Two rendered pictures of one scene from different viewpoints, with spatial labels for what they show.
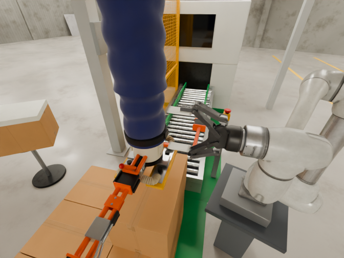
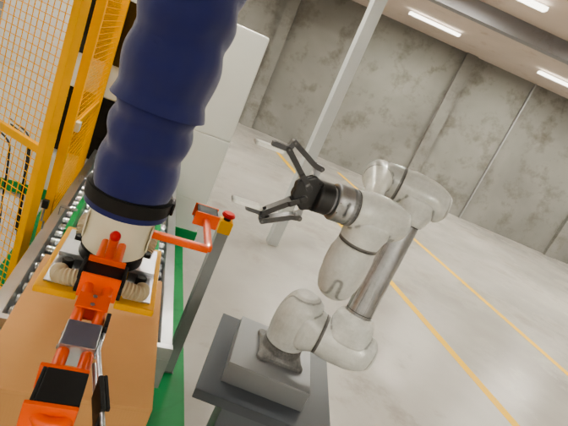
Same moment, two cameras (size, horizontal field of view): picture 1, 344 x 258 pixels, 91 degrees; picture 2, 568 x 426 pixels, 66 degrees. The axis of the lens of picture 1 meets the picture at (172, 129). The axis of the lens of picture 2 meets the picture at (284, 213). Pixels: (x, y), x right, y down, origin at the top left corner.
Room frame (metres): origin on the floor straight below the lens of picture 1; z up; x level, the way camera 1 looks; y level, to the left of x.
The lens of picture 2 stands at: (-0.39, 0.44, 1.81)
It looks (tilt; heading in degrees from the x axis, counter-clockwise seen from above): 17 degrees down; 325
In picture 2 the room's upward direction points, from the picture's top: 24 degrees clockwise
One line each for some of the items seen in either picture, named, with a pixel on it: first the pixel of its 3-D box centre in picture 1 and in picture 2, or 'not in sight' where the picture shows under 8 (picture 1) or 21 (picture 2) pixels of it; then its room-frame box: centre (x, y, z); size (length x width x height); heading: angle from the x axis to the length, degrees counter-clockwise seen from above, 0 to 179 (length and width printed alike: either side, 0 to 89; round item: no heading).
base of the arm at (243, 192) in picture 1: (254, 185); (281, 342); (0.73, -0.58, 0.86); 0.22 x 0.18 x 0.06; 153
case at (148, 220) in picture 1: (152, 197); (73, 372); (0.72, 0.14, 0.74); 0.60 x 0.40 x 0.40; 166
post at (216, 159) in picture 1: (219, 148); (195, 298); (1.51, -0.57, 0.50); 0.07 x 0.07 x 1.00; 76
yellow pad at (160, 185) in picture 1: (164, 162); (142, 271); (0.71, 0.05, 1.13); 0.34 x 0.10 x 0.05; 165
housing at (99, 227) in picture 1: (99, 230); (79, 343); (0.28, 0.26, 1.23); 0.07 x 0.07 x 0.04; 75
